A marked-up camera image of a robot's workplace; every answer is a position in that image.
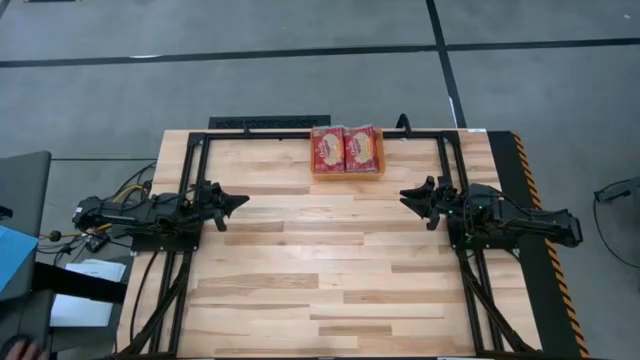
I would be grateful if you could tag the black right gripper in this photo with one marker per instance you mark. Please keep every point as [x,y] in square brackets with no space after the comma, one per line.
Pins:
[445,197]

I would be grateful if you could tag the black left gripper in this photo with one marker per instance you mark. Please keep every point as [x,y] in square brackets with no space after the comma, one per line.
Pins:
[210,200]

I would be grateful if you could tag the large red popcorn bag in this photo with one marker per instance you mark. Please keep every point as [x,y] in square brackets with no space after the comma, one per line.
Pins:
[361,150]

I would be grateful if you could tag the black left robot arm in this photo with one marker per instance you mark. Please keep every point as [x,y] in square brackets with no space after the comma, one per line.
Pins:
[130,215]

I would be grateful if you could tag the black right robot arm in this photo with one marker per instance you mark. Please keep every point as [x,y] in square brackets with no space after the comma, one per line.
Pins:
[525,222]

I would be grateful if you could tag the black clip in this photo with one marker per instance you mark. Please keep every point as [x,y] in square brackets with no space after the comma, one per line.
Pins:
[404,122]

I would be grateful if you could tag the cardboard box with red lining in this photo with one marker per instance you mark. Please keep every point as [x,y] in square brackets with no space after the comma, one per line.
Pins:
[347,176]

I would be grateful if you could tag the black ribbed floor mat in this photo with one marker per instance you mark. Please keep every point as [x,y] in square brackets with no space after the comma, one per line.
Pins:
[270,122]

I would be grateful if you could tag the black hazard-striped floor mat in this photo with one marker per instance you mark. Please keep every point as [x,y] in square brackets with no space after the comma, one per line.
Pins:
[542,300]

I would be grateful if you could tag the white paper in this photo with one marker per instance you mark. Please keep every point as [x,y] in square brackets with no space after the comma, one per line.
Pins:
[80,310]

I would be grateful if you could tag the grey floor device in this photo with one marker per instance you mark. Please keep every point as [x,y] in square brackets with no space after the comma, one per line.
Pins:
[620,190]

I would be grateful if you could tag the grey case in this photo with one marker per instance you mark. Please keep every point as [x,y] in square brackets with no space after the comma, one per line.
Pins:
[25,185]

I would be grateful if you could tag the blue sheet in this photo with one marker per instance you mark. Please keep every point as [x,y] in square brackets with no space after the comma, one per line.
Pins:
[15,255]

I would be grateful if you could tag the person's hand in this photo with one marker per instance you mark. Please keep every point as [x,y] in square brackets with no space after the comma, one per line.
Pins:
[25,352]

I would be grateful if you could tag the black table frame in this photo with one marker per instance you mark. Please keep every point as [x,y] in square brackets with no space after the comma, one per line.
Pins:
[275,135]

